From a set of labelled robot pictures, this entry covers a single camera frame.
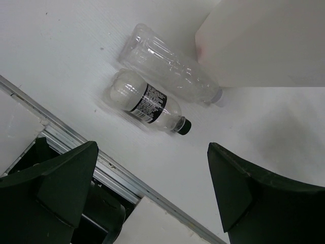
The white plastic bin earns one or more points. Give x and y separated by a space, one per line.
264 43

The black label small plastic bottle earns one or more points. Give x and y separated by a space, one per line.
130 92

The aluminium table edge rail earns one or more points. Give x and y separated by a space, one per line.
62 138

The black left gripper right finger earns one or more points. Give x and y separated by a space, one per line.
259 206

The clear unlabeled plastic bottle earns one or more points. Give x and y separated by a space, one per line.
148 54

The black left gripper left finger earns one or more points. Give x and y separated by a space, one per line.
44 203

